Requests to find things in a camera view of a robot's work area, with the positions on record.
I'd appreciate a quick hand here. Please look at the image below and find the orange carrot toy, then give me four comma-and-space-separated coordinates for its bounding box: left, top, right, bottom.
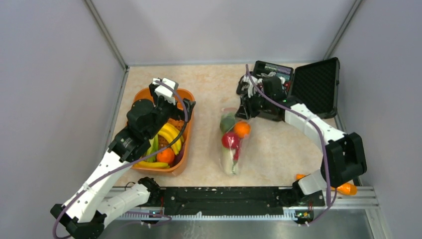
296, 174, 358, 196

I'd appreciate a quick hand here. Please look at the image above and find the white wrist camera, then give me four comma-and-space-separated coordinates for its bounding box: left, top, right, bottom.
241, 75, 263, 98
152, 78, 179, 105

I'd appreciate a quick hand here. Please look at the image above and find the green napa cabbage toy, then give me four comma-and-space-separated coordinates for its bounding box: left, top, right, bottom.
220, 147, 239, 175

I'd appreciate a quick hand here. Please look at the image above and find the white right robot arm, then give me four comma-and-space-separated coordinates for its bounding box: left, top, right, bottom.
237, 74, 367, 205

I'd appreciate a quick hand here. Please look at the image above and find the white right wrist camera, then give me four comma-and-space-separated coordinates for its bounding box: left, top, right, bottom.
241, 75, 263, 98

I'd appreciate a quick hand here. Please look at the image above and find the red chili pepper toy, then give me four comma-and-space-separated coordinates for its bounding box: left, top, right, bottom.
232, 148, 240, 162

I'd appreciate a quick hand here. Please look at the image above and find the yellow banana bunch toy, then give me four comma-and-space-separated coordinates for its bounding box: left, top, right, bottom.
158, 123, 184, 156

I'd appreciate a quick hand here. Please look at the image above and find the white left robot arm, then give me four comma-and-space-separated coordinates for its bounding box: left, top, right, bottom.
50, 96, 196, 239

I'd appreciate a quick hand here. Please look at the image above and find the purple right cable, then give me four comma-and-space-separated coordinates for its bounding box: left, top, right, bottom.
245, 64, 338, 227

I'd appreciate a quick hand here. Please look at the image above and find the yellow banana toy front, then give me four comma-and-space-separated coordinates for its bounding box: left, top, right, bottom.
134, 161, 170, 169

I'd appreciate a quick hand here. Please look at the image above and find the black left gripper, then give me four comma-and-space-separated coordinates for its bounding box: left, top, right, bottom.
145, 84, 195, 139

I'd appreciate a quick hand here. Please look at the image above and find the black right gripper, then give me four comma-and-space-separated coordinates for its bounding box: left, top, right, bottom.
235, 89, 273, 120

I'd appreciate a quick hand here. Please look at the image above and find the purple cable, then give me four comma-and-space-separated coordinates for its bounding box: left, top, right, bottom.
52, 79, 189, 239
245, 64, 338, 227

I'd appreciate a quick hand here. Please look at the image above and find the orange fruit toy back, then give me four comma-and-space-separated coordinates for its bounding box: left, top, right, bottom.
233, 121, 251, 138

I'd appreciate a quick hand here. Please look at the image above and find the orange fruit toy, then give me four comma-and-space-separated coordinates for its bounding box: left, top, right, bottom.
156, 148, 175, 164
233, 121, 251, 138

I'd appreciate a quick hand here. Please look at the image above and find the orange plastic bin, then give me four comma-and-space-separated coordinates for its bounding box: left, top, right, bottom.
131, 88, 195, 176

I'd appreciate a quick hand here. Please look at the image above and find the red apple toy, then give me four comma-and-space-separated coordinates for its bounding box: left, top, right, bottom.
221, 131, 241, 149

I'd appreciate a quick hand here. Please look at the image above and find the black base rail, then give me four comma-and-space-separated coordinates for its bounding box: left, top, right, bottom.
158, 186, 301, 217

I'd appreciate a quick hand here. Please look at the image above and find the orange fruit toy front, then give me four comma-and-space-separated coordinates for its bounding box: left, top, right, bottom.
156, 148, 175, 164

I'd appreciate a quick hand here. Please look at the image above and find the black poker chip case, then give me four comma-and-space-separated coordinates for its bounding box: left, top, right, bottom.
236, 57, 340, 121

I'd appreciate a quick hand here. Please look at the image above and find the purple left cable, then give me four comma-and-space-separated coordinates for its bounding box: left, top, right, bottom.
52, 79, 189, 239

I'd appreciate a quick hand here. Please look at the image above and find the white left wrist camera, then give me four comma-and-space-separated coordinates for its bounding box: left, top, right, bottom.
152, 78, 179, 105

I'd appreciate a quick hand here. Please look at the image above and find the green lime toy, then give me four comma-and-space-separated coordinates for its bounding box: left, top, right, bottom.
219, 113, 236, 133

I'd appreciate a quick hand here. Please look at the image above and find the clear zip top bag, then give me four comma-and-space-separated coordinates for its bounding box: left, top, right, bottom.
218, 108, 251, 175

